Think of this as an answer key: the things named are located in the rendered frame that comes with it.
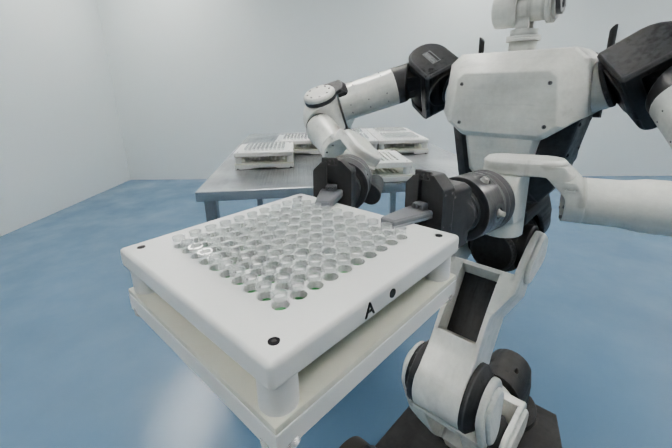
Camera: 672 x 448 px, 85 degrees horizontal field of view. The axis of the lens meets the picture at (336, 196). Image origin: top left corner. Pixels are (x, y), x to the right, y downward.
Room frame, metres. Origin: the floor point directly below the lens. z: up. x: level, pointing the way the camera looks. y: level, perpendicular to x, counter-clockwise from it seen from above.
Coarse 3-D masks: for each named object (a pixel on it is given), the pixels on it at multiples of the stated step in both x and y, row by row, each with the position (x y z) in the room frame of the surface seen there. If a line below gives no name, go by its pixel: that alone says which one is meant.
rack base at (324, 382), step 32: (416, 288) 0.32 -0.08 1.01; (448, 288) 0.33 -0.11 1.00; (160, 320) 0.28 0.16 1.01; (384, 320) 0.27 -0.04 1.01; (416, 320) 0.29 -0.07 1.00; (192, 352) 0.24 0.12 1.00; (224, 352) 0.24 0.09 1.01; (352, 352) 0.23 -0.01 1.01; (384, 352) 0.25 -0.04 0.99; (224, 384) 0.21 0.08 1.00; (320, 384) 0.20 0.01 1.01; (352, 384) 0.22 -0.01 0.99; (256, 416) 0.18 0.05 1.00; (288, 416) 0.18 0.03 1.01; (320, 416) 0.20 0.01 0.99
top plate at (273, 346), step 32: (416, 224) 0.38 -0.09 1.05; (128, 256) 0.32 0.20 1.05; (160, 256) 0.32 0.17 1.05; (384, 256) 0.30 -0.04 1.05; (416, 256) 0.30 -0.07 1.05; (448, 256) 0.33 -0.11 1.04; (160, 288) 0.27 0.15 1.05; (192, 288) 0.26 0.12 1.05; (224, 288) 0.26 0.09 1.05; (352, 288) 0.25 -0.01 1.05; (384, 288) 0.25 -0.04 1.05; (192, 320) 0.23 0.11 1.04; (224, 320) 0.21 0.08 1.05; (256, 320) 0.21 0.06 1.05; (288, 320) 0.21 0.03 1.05; (320, 320) 0.21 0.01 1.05; (352, 320) 0.22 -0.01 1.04; (256, 352) 0.18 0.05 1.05; (288, 352) 0.18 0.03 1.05; (320, 352) 0.20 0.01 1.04
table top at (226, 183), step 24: (240, 144) 2.18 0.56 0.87; (432, 144) 2.04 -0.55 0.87; (264, 168) 1.51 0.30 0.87; (288, 168) 1.51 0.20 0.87; (312, 168) 1.50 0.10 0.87; (432, 168) 1.45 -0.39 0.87; (456, 168) 1.44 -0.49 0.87; (216, 192) 1.18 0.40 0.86; (240, 192) 1.19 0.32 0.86; (264, 192) 1.19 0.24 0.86; (288, 192) 1.20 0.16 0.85; (312, 192) 1.21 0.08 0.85; (384, 192) 1.23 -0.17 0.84
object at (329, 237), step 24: (264, 216) 0.40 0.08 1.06; (288, 216) 0.39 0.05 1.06; (312, 216) 0.40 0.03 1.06; (336, 216) 0.39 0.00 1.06; (216, 240) 0.33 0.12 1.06; (240, 240) 0.33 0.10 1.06; (264, 240) 0.32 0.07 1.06; (288, 240) 0.32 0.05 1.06; (312, 240) 0.33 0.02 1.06; (336, 240) 0.33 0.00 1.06; (360, 240) 0.32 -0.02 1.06; (240, 264) 0.29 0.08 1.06; (288, 264) 0.27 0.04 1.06; (312, 264) 0.28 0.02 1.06
